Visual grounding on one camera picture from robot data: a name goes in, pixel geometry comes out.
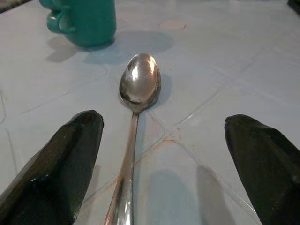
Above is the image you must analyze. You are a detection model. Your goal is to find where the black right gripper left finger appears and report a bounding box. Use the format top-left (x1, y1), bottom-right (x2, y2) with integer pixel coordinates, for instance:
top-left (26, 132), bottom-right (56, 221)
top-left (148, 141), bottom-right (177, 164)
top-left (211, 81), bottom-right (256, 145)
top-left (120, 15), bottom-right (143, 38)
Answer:
top-left (0, 109), bottom-right (105, 225)

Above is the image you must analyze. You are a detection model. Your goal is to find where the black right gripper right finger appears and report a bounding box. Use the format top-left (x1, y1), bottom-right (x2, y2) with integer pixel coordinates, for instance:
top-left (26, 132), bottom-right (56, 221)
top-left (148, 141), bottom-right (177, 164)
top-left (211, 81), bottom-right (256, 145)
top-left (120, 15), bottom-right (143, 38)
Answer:
top-left (224, 114), bottom-right (300, 225)

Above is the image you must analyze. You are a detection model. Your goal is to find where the silver metal spoon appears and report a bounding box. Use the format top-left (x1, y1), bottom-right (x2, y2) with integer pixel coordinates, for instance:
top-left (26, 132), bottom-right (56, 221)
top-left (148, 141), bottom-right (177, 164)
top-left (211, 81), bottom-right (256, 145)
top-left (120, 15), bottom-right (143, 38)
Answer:
top-left (104, 53), bottom-right (162, 225)

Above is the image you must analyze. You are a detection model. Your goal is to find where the teal ceramic mug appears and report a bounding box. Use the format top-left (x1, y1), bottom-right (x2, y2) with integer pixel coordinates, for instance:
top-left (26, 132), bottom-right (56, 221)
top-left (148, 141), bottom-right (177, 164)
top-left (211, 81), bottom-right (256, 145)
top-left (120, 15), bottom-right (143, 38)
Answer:
top-left (38, 0), bottom-right (117, 47)

